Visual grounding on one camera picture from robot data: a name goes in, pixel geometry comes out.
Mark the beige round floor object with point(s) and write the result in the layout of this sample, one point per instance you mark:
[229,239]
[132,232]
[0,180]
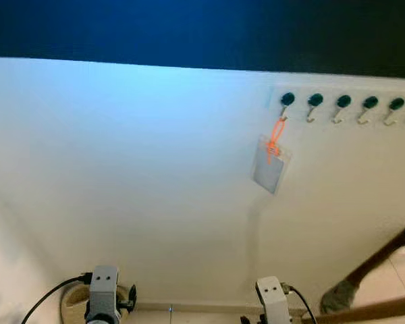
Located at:
[73,302]

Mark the brown wooden leg grey pad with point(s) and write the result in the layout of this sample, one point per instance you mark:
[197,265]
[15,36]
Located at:
[371,263]

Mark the brown wooden bar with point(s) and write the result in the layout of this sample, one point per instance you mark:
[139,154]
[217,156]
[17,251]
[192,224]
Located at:
[385,307]

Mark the grey key tag orange loop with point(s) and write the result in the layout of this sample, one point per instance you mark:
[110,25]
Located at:
[270,172]

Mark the dark green knob hook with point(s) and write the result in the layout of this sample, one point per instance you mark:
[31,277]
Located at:
[287,100]
[396,104]
[343,101]
[315,100]
[370,102]

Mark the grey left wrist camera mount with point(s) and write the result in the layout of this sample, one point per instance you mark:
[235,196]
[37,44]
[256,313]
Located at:
[102,293]

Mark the white wall hook rack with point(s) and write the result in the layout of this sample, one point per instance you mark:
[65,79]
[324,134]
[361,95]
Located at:
[300,90]

